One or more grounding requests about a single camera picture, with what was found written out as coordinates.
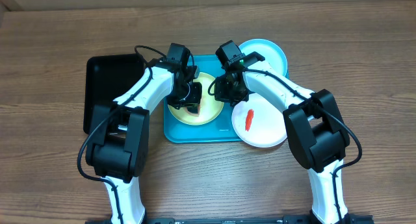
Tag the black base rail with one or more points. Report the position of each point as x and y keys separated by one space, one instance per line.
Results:
x=287 y=219

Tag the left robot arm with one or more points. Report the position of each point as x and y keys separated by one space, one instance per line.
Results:
x=116 y=147

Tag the yellow-green plate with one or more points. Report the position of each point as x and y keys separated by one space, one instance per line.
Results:
x=208 y=108

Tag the light blue plate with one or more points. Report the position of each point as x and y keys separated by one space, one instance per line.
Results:
x=272 y=53

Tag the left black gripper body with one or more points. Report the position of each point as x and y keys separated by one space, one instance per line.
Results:
x=190 y=94

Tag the black rectangular tray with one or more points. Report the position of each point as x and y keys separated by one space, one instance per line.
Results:
x=108 y=77

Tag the white plate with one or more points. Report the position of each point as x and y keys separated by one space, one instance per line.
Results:
x=258 y=123

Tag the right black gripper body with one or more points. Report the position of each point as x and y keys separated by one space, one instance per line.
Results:
x=231 y=92

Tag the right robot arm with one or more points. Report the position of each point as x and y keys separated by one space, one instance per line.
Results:
x=316 y=133

